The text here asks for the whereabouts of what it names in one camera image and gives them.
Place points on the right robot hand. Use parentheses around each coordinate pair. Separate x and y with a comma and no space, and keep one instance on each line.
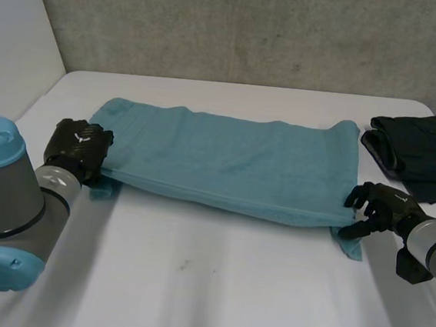
(385,210)

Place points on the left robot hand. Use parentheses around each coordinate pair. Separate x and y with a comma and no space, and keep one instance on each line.
(77,144)

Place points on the teal towel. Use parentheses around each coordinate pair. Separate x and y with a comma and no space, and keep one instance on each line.
(222,164)

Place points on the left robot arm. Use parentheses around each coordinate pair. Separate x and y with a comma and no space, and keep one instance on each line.
(5,205)

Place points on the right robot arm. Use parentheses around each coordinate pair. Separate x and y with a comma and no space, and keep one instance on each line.
(432,246)

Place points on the dark blue cloth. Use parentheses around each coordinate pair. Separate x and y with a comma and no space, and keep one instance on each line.
(419,159)

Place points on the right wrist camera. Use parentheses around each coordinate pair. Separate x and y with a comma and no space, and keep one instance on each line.
(410,267)

